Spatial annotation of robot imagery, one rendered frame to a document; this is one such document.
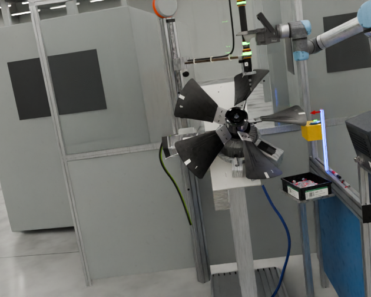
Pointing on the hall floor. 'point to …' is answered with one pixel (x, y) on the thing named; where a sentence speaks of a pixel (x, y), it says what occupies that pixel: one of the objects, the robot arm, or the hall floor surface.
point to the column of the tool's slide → (202, 258)
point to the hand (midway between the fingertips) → (238, 33)
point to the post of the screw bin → (305, 249)
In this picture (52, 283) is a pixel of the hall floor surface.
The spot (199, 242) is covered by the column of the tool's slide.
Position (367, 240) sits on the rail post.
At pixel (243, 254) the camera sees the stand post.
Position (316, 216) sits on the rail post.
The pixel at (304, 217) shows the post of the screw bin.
